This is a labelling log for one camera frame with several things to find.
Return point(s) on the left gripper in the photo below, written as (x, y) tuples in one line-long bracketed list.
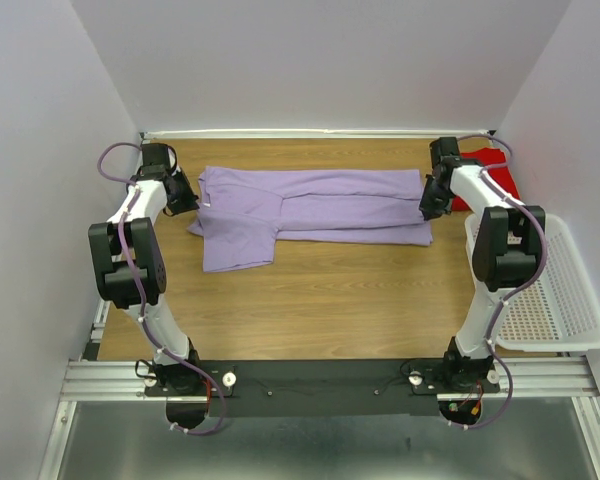
[(188, 202)]

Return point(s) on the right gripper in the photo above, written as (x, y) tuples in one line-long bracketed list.
[(429, 209)]

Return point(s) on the purple t-shirt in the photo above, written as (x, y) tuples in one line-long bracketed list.
[(244, 213)]

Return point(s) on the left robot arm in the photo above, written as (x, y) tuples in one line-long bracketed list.
[(131, 274)]

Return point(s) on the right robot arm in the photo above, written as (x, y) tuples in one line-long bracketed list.
[(509, 255)]

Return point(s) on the folded red t-shirt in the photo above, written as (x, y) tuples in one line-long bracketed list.
[(500, 174)]

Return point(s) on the white plastic basket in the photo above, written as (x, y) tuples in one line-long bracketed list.
[(559, 312)]

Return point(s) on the aluminium frame rail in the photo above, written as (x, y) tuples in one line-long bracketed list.
[(95, 381)]

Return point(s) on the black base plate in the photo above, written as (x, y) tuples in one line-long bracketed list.
[(304, 388)]

